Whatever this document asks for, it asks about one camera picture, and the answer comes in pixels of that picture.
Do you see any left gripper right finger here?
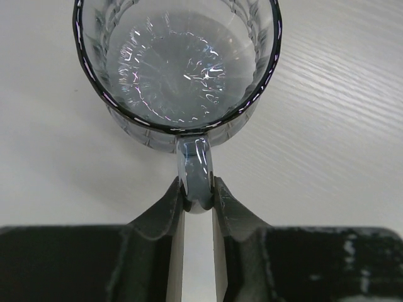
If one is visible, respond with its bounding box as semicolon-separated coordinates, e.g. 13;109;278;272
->
213;178;402;301

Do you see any clear glass pitcher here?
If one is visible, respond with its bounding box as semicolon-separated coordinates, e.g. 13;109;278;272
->
72;1;283;213

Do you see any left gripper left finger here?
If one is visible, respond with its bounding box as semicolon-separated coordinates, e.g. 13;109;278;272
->
1;180;184;301

